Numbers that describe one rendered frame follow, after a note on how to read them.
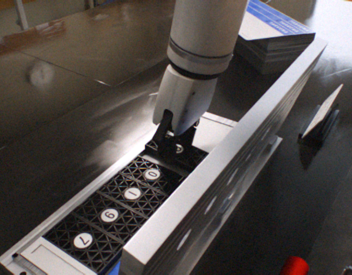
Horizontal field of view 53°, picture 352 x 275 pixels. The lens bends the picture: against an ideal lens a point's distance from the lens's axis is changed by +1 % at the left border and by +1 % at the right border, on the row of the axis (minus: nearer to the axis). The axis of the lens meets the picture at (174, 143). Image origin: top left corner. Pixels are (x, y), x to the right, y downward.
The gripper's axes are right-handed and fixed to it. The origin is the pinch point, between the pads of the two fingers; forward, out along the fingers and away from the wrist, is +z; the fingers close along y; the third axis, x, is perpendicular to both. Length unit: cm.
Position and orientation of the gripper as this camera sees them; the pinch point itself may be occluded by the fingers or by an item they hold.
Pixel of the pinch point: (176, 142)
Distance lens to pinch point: 57.3
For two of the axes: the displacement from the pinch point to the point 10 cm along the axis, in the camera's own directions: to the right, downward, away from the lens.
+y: -5.5, 5.0, -6.7
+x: 8.2, 4.9, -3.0
